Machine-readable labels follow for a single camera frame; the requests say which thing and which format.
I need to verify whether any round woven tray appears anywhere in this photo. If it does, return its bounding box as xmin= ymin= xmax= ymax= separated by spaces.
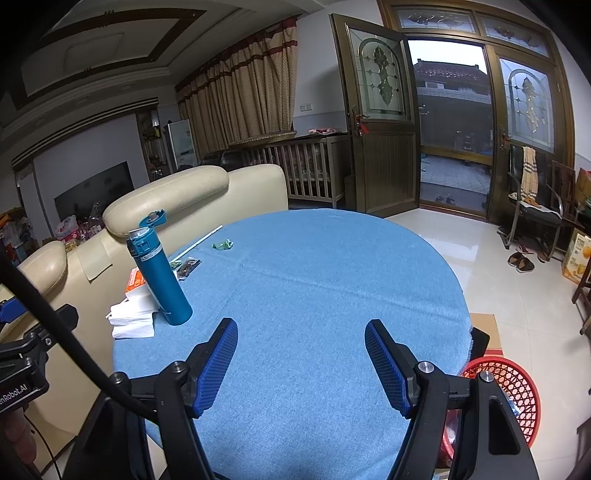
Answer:
xmin=228 ymin=130 xmax=296 ymax=146

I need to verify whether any open wooden glass door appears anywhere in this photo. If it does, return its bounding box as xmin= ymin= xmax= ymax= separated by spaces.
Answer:
xmin=330 ymin=14 xmax=422 ymax=217

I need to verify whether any small orange box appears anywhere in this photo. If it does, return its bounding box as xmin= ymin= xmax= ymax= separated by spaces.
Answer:
xmin=124 ymin=269 xmax=151 ymax=296

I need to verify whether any cream leather sofa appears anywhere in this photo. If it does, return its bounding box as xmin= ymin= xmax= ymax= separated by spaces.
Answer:
xmin=0 ymin=164 xmax=288 ymax=472

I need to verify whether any white thin stick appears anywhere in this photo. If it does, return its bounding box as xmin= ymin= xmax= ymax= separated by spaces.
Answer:
xmin=171 ymin=224 xmax=223 ymax=261

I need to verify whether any white standing air conditioner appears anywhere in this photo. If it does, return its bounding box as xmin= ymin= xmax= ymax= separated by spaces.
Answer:
xmin=167 ymin=119 xmax=199 ymax=169

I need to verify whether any brown cardboard box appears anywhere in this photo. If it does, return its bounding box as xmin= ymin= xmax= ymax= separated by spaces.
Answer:
xmin=470 ymin=313 xmax=504 ymax=361

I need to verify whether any black cable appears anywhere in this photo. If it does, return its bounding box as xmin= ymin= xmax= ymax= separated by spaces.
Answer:
xmin=0 ymin=265 xmax=160 ymax=423

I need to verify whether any red plastic mesh basket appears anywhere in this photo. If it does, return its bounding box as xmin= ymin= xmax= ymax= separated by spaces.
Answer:
xmin=438 ymin=357 xmax=541 ymax=467

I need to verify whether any white tissue stack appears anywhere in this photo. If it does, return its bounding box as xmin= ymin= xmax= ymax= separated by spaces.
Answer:
xmin=106 ymin=284 xmax=160 ymax=340

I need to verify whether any metal frame chair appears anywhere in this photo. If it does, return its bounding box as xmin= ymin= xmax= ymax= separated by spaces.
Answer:
xmin=498 ymin=145 xmax=578 ymax=264

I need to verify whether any beige curtain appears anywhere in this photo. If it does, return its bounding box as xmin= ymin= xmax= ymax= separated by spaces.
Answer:
xmin=175 ymin=16 xmax=298 ymax=155

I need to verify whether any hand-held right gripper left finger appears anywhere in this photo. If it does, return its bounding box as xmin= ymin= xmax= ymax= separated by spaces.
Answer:
xmin=62 ymin=318 xmax=239 ymax=480

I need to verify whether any striped towel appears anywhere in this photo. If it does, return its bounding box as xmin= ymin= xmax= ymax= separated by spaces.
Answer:
xmin=522 ymin=147 xmax=539 ymax=200

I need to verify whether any pink plastic bag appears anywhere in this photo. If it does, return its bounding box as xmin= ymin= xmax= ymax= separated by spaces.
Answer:
xmin=55 ymin=216 xmax=79 ymax=241

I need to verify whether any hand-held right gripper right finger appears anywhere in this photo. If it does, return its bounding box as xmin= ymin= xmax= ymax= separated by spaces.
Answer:
xmin=365 ymin=319 xmax=541 ymax=480

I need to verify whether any closed wooden glass door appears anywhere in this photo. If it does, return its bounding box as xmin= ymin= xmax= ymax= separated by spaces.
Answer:
xmin=485 ymin=44 xmax=575 ymax=227

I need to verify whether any orange printed cardboard box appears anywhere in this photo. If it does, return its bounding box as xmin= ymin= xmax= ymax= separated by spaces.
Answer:
xmin=561 ymin=229 xmax=591 ymax=284

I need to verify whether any blue tablecloth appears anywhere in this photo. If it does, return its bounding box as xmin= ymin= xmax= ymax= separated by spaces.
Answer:
xmin=112 ymin=209 xmax=472 ymax=480

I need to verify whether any wooden display cabinet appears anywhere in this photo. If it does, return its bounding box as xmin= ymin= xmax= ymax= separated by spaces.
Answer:
xmin=136 ymin=108 xmax=167 ymax=178

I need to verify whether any person's left forearm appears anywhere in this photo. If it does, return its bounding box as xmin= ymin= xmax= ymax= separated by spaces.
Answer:
xmin=0 ymin=406 xmax=40 ymax=480

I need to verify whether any teal water bottle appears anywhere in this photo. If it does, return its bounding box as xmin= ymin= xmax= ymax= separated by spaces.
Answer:
xmin=127 ymin=210 xmax=193 ymax=326

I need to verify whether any dark wooden chair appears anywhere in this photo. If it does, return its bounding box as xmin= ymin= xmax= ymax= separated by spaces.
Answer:
xmin=571 ymin=258 xmax=591 ymax=335

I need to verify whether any wooden baby crib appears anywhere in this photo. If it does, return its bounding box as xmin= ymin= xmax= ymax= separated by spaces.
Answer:
xmin=240 ymin=135 xmax=349 ymax=208

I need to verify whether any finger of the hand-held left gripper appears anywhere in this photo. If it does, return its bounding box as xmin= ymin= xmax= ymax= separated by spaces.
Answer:
xmin=0 ymin=298 xmax=22 ymax=324
xmin=28 ymin=304 xmax=79 ymax=344

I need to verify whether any black television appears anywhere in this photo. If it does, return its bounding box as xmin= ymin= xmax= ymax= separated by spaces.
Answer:
xmin=54 ymin=161 xmax=136 ymax=227

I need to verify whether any black phone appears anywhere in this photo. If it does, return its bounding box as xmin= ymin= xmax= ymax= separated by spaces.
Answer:
xmin=468 ymin=327 xmax=490 ymax=370

